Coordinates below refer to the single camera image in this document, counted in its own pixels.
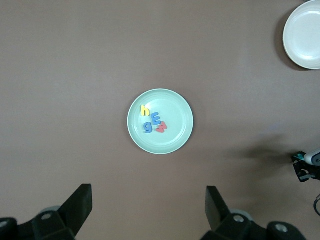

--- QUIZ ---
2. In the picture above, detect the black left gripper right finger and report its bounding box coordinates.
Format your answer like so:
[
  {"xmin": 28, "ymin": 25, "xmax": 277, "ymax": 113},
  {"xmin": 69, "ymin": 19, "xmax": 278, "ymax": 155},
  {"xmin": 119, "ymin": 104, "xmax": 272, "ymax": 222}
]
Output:
[{"xmin": 201, "ymin": 185, "xmax": 307, "ymax": 240}]

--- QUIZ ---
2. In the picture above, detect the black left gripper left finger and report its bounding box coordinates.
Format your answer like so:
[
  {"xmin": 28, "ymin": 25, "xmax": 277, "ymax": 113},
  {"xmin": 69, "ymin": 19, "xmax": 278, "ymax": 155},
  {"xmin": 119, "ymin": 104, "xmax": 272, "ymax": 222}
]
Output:
[{"xmin": 0, "ymin": 183, "xmax": 93, "ymax": 240}]

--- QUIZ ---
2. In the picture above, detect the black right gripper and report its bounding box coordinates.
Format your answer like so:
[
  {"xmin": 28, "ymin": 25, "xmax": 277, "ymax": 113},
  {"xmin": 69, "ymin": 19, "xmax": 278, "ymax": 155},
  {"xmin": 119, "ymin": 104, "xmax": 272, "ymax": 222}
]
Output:
[{"xmin": 291, "ymin": 151, "xmax": 320, "ymax": 183}]

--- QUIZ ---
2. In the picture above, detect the pink lowercase w foam letter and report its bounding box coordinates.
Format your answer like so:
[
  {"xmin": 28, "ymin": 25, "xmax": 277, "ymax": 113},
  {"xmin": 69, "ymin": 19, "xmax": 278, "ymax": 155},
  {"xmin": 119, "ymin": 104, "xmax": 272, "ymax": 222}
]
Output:
[{"xmin": 155, "ymin": 121, "xmax": 169, "ymax": 134}]

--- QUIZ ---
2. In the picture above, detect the blue lowercase b foam letter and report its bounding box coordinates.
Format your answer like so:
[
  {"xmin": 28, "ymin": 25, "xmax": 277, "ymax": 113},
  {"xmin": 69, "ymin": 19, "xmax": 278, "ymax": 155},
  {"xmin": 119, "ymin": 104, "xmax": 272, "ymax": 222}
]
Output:
[{"xmin": 142, "ymin": 121, "xmax": 154, "ymax": 135}]

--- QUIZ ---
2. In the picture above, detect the blue lowercase m foam letter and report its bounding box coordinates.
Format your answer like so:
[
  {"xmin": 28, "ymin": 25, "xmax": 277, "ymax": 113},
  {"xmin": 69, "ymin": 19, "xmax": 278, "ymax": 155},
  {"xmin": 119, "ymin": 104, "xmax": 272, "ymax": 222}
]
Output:
[{"xmin": 150, "ymin": 112, "xmax": 162, "ymax": 126}]

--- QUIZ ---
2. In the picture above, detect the yellow lowercase h foam letter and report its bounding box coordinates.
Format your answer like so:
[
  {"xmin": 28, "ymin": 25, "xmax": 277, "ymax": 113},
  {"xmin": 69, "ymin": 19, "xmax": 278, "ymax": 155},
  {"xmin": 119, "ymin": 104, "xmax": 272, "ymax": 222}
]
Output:
[{"xmin": 139, "ymin": 104, "xmax": 151, "ymax": 118}]

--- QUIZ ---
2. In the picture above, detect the green plate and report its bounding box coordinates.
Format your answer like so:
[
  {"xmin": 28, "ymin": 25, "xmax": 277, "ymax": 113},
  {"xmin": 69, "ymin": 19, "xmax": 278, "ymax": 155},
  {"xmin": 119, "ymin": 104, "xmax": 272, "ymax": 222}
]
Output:
[{"xmin": 126, "ymin": 88, "xmax": 195, "ymax": 155}]

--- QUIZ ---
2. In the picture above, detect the beige plate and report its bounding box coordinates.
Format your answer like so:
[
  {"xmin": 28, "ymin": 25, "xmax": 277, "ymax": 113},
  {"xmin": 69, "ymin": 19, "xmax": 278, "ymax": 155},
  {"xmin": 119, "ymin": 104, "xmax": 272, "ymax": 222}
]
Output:
[{"xmin": 282, "ymin": 0, "xmax": 320, "ymax": 70}]

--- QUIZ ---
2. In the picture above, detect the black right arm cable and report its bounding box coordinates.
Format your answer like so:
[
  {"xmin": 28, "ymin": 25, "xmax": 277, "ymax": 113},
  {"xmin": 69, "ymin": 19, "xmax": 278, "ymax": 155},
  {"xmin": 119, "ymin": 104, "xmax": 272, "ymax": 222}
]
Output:
[{"xmin": 313, "ymin": 194, "xmax": 320, "ymax": 216}]

